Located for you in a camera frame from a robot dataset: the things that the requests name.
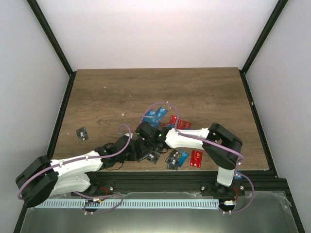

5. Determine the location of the black leather card holder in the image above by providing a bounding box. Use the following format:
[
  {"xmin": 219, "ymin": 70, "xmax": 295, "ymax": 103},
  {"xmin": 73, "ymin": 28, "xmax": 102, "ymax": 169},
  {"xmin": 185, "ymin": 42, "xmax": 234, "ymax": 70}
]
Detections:
[{"xmin": 135, "ymin": 139, "xmax": 151, "ymax": 162}]

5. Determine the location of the blue card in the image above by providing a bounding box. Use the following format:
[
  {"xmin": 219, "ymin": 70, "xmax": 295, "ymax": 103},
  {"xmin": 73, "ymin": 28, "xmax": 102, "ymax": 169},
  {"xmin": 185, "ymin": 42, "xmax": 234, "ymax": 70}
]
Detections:
[
  {"xmin": 142, "ymin": 107, "xmax": 168, "ymax": 128},
  {"xmin": 178, "ymin": 149, "xmax": 189, "ymax": 167}
]

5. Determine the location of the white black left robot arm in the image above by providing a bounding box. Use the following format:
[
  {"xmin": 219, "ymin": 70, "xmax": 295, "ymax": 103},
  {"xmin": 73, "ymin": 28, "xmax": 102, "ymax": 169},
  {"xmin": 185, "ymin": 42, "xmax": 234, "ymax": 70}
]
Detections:
[{"xmin": 16, "ymin": 133, "xmax": 135, "ymax": 208}]

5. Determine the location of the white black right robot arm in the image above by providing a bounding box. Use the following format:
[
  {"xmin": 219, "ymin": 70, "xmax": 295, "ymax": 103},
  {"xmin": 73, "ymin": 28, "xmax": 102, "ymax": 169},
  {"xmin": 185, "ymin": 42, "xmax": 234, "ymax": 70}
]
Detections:
[{"xmin": 136, "ymin": 122, "xmax": 243, "ymax": 196}]

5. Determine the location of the black VIP card beside holder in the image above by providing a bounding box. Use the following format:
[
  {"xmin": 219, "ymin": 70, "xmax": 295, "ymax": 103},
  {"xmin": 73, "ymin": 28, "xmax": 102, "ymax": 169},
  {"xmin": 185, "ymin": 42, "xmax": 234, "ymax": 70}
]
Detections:
[{"xmin": 147, "ymin": 151, "xmax": 160, "ymax": 164}]

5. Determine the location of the red VIP card front right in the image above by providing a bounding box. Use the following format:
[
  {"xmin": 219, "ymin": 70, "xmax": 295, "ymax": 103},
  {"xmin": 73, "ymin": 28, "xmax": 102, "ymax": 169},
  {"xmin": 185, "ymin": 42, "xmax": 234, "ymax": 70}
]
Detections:
[{"xmin": 190, "ymin": 150, "xmax": 203, "ymax": 168}]

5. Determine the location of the lone black VIP card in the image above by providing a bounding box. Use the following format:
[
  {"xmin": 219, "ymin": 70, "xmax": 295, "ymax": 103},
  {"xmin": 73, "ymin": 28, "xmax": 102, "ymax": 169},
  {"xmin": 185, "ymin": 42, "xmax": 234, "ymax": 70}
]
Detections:
[{"xmin": 76, "ymin": 127, "xmax": 89, "ymax": 142}]

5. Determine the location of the black front frame rail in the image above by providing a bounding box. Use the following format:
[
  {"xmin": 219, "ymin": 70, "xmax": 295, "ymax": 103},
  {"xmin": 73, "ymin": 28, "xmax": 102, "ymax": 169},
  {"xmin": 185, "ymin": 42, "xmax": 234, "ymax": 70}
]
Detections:
[{"xmin": 83, "ymin": 170, "xmax": 289, "ymax": 196}]

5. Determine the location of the light blue slotted cable duct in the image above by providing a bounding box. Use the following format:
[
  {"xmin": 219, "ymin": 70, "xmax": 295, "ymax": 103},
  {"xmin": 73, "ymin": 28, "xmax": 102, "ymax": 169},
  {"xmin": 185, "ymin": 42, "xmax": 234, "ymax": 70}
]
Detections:
[{"xmin": 36, "ymin": 199, "xmax": 219, "ymax": 210}]

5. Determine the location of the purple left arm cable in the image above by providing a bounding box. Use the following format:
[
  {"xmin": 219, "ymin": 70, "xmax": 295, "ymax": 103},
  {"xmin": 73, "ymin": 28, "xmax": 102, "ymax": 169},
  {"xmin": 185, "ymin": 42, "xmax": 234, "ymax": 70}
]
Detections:
[{"xmin": 17, "ymin": 124, "xmax": 132, "ymax": 214}]

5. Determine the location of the black left frame post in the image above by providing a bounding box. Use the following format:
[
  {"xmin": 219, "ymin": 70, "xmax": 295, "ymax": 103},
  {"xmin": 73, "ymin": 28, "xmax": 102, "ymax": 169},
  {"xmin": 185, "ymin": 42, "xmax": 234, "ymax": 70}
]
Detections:
[{"xmin": 26, "ymin": 0, "xmax": 74, "ymax": 76}]

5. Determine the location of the black aluminium frame post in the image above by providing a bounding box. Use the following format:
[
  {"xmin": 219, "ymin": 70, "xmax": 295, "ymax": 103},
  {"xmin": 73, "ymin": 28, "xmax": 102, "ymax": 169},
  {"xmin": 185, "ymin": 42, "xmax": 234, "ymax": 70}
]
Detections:
[{"xmin": 241, "ymin": 0, "xmax": 288, "ymax": 74}]

